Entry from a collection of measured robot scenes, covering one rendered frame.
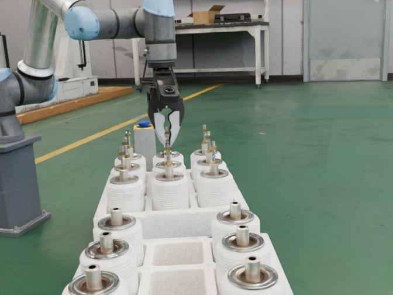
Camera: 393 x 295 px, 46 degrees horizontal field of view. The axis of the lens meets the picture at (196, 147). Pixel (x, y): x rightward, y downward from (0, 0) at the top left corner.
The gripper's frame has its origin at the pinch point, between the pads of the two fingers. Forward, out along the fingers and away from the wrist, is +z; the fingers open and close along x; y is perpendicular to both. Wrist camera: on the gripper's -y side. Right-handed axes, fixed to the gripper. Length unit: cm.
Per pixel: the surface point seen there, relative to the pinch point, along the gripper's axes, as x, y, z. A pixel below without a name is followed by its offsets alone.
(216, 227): -2.0, -33.1, 10.6
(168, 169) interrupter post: 0.3, -0.4, 7.3
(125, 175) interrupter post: 11.3, 1.8, 8.3
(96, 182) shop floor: 16, 87, 35
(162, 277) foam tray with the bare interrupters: 9.4, -34.5, 18.3
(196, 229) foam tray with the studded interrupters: -4.3, -8.1, 21.6
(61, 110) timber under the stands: 33, 312, 33
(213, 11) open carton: -155, 449, -55
